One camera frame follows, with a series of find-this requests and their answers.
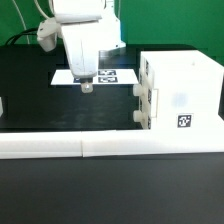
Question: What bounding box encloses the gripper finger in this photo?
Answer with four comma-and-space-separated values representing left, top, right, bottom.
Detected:
80, 78, 93, 93

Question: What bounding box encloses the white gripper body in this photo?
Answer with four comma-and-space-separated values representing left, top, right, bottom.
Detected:
61, 22, 99, 79

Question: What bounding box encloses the white drawer tray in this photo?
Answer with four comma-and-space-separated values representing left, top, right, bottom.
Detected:
133, 72, 154, 107
133, 107, 152, 129

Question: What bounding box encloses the white front drawer tray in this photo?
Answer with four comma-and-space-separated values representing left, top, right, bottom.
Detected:
133, 107, 152, 129

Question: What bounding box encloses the white drawer cabinet box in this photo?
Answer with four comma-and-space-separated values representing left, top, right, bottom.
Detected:
139, 50, 224, 130

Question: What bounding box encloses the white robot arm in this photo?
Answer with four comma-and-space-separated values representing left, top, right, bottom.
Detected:
37, 0, 126, 93

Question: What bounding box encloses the marker tag sheet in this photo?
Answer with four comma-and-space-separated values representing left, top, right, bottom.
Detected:
51, 69, 138, 85

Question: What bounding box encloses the thin white cable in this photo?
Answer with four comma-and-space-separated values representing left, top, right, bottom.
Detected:
11, 0, 31, 45

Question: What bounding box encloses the white front rail right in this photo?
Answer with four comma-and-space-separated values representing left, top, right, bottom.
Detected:
82, 129, 224, 157

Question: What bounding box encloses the black cable bundle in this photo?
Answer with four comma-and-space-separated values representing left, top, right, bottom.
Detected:
4, 27, 43, 46

